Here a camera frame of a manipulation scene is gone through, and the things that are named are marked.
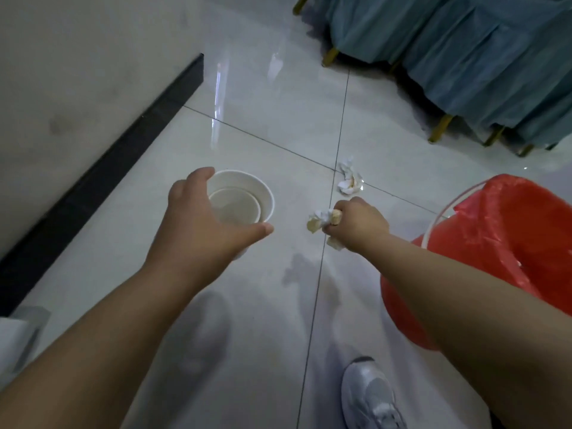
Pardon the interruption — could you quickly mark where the person's left hand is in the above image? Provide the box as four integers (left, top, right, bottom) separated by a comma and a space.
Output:
143, 167, 274, 287

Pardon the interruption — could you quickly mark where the white bucket handle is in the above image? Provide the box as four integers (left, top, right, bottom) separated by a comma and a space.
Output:
422, 180, 489, 251

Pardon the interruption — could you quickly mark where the person's left forearm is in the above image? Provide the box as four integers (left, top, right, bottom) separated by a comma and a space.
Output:
0, 263, 212, 429

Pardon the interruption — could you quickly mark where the white garment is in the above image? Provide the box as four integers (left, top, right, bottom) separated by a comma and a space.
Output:
0, 306, 51, 389

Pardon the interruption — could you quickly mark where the red plastic trash bag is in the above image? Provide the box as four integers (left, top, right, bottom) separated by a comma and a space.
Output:
409, 174, 572, 318

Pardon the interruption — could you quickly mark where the white tissue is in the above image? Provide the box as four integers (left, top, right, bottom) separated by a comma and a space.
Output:
337, 157, 363, 195
307, 209, 346, 251

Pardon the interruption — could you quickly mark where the person's right forearm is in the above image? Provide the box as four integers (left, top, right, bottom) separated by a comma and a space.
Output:
353, 231, 572, 429

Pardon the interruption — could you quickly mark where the white sneaker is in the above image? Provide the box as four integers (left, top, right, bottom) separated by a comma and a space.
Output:
341, 356, 407, 429

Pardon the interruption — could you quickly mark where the white paper cup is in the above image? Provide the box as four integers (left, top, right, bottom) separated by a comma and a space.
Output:
206, 170, 274, 261

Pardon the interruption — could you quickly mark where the black baseboard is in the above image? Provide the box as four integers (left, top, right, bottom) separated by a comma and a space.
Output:
0, 53, 205, 318

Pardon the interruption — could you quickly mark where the person's right hand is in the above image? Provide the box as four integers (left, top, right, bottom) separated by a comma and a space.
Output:
323, 196, 391, 254

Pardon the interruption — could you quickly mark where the teal covered chair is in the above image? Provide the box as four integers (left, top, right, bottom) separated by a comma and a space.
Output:
293, 0, 475, 68
393, 0, 572, 158

